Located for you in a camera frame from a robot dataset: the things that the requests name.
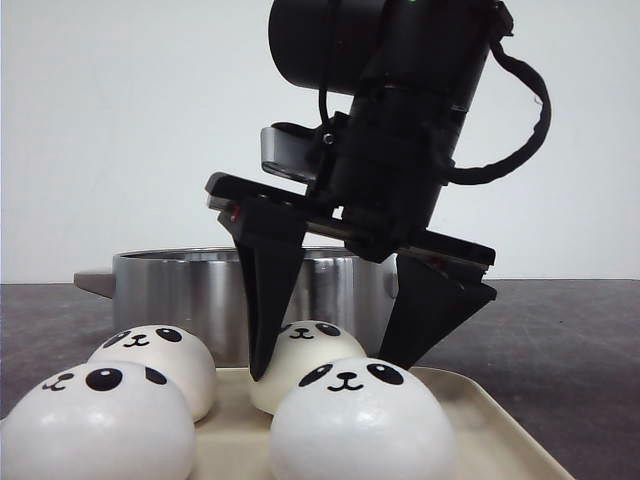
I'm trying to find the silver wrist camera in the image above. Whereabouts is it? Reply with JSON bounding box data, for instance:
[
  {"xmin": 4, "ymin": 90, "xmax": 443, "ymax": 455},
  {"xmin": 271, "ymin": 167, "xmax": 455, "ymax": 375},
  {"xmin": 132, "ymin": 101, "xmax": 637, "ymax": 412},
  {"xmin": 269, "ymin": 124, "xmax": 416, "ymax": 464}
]
[{"xmin": 260, "ymin": 112, "xmax": 350, "ymax": 184}]

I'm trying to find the stainless steel pot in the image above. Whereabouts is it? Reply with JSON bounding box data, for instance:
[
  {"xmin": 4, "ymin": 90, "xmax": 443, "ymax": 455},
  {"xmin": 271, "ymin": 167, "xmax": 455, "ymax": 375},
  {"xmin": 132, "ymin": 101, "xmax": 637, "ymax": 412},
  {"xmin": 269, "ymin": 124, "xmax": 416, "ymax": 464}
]
[{"xmin": 74, "ymin": 247, "xmax": 398, "ymax": 367}]

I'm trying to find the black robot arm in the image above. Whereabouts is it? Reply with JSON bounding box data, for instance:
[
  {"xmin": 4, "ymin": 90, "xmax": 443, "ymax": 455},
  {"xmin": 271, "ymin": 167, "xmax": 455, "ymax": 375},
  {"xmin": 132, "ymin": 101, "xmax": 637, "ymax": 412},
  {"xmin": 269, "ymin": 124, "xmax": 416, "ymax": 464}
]
[{"xmin": 206, "ymin": 1, "xmax": 535, "ymax": 379}]

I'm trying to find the black sleeved cable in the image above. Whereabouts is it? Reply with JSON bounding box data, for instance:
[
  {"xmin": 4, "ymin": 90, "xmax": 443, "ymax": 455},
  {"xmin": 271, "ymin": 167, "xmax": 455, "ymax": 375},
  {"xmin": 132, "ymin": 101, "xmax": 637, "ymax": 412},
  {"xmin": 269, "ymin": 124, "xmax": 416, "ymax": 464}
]
[{"xmin": 439, "ymin": 39, "xmax": 553, "ymax": 185}]

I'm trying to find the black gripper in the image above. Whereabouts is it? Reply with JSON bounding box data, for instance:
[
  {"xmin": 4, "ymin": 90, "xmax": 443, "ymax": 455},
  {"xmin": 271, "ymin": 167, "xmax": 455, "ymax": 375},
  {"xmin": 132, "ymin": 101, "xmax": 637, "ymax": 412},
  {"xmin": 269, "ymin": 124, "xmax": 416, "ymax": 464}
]
[{"xmin": 205, "ymin": 150, "xmax": 497, "ymax": 380}]

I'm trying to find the beige plastic tray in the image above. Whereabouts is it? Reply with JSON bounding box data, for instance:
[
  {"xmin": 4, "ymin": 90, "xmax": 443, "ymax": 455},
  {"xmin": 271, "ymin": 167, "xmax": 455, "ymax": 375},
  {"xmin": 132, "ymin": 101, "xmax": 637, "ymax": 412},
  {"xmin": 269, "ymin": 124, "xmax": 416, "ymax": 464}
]
[{"xmin": 186, "ymin": 367, "xmax": 567, "ymax": 479}]

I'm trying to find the panda bun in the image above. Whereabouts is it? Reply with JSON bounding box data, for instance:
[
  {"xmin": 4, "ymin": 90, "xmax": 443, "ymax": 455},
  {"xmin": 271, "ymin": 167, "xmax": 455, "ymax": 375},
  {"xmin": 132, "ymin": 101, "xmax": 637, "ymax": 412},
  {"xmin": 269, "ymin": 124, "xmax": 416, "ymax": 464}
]
[
  {"xmin": 1, "ymin": 362, "xmax": 196, "ymax": 479},
  {"xmin": 249, "ymin": 320, "xmax": 367, "ymax": 414},
  {"xmin": 89, "ymin": 325, "xmax": 217, "ymax": 421},
  {"xmin": 269, "ymin": 358, "xmax": 456, "ymax": 479}
]

